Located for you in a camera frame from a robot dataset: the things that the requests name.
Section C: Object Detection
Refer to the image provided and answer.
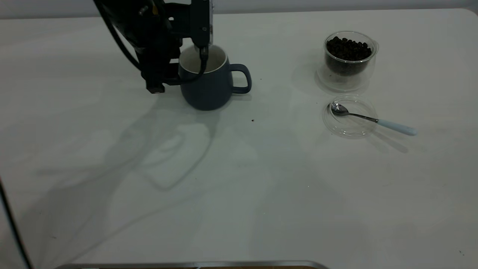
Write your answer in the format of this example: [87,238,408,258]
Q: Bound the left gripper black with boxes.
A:
[136,37,185,94]

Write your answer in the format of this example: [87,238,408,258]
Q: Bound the dark blue ceramic mug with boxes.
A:
[179,44,252,111]

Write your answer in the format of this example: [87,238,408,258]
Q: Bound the metal spoon with pale handle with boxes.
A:
[330,103,418,136]

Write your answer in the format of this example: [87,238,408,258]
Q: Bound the pile of coffee beans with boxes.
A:
[326,36,373,62]

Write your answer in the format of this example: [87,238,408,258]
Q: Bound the clear glass saucer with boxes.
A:
[322,94,378,139]

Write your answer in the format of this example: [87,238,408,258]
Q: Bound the metal edge strip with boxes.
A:
[54,260,331,269]

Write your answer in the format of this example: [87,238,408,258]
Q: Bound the thin black camera cable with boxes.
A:
[163,46,209,86]

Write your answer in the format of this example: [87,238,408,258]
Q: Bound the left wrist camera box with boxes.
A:
[191,0,214,48]

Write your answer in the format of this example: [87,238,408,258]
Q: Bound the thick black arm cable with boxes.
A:
[93,0,142,71]

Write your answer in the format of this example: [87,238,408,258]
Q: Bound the clear double-wall glass cup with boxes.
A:
[316,31,380,93]

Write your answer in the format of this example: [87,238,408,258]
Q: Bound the thin black hanging cable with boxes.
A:
[0,179,33,269]

